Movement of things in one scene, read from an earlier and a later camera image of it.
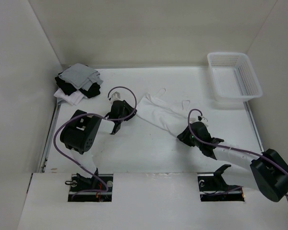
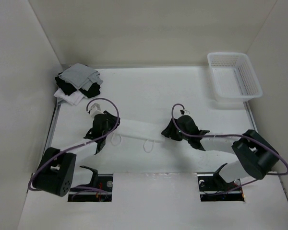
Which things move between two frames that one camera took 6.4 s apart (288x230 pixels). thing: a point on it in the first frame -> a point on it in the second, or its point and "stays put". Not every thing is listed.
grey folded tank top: (81, 76) stays put
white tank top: (154, 109) -> (150, 132)
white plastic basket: (234, 78) stays put
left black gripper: (128, 108) -> (113, 120)
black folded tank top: (93, 90) stays put
